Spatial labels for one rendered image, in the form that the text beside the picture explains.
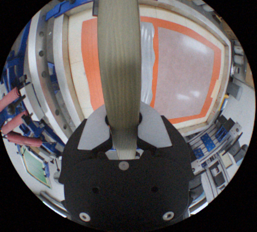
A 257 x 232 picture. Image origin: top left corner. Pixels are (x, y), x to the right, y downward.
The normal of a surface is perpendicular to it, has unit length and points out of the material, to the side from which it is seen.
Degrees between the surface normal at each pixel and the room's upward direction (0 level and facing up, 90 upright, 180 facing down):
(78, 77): 0
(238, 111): 90
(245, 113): 90
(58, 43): 0
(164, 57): 0
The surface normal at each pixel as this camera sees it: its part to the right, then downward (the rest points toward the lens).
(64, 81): 0.04, 0.51
